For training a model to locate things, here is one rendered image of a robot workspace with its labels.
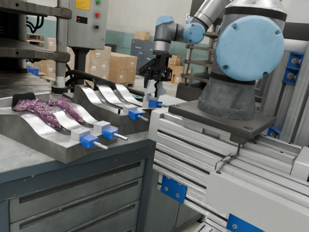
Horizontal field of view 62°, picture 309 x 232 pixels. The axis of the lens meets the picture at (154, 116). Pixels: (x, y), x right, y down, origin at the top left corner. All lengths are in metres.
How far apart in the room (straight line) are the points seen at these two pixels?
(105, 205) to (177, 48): 7.44
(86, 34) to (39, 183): 1.20
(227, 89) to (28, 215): 0.75
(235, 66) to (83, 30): 1.48
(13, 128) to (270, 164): 0.79
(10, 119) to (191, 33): 0.70
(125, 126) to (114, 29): 8.96
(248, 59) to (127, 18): 9.16
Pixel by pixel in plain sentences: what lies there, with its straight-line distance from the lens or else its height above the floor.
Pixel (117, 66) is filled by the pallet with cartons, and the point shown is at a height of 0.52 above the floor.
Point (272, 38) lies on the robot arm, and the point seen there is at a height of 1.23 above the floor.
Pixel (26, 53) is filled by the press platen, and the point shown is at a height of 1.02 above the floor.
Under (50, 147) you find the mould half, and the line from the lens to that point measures 0.86.
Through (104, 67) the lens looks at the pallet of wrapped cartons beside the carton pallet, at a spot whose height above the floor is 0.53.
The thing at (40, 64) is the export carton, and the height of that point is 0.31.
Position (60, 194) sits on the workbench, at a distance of 1.02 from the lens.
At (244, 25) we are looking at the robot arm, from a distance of 0.50.
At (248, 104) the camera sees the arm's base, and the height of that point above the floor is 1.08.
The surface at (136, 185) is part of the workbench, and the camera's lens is 1.26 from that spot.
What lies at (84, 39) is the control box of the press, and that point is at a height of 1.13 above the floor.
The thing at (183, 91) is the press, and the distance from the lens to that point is 5.27.
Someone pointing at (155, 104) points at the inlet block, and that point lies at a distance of 1.10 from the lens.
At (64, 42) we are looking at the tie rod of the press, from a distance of 1.68.
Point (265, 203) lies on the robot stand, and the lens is 0.55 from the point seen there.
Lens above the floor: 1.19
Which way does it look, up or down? 16 degrees down
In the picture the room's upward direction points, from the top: 9 degrees clockwise
